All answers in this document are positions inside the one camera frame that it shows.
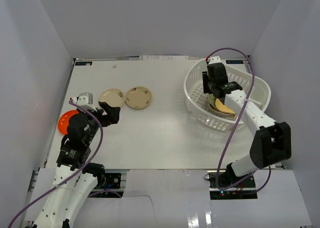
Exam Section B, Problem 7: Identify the green square plate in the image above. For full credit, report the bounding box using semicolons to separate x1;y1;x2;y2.
207;94;217;108

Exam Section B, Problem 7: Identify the cream floral round plate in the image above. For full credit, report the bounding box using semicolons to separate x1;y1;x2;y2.
98;88;125;108
125;86;152;110

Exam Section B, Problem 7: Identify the yellow square plate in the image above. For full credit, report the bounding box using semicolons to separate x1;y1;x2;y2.
214;99;236;115

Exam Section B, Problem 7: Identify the cream square panda plate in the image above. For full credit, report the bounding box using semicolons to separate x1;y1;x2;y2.
208;103;237;119

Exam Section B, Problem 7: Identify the orange round plate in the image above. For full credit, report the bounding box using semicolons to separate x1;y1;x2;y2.
57;109;79;135

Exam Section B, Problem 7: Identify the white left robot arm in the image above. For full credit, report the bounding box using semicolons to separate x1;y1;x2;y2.
31;99;121;228

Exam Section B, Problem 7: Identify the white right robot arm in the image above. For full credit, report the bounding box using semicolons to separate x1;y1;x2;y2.
202;62;292;191

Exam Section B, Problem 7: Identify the white plastic basket bin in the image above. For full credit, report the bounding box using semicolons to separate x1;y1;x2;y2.
183;59;271;132

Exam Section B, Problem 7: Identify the right black table label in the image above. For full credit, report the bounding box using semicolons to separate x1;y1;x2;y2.
225;60;244;65

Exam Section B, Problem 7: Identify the black table label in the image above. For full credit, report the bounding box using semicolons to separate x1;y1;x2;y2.
74;61;93;66
225;60;244;65

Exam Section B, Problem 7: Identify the left black table label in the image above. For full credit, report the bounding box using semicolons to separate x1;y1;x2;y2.
74;61;93;66

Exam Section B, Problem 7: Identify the white paper sheet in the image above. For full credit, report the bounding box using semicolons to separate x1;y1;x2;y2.
139;55;189;61

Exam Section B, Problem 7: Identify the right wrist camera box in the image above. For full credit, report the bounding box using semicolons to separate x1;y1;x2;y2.
205;56;222;65

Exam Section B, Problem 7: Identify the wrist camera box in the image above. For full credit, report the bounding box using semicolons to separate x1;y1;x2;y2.
70;92;97;112
205;56;222;65

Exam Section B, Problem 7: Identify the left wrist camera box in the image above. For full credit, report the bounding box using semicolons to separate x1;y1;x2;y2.
70;92;97;112

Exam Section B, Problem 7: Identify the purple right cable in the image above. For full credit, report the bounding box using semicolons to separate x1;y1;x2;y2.
206;47;272;191

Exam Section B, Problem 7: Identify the purple cable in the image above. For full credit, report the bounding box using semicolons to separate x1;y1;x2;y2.
206;47;272;191
7;100;105;228

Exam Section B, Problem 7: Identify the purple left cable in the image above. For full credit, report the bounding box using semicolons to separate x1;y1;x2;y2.
7;100;105;228

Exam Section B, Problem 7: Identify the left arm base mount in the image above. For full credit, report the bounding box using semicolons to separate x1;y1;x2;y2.
82;163;124;198

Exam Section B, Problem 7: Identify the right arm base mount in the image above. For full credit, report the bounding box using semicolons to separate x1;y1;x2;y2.
204;172;258;201

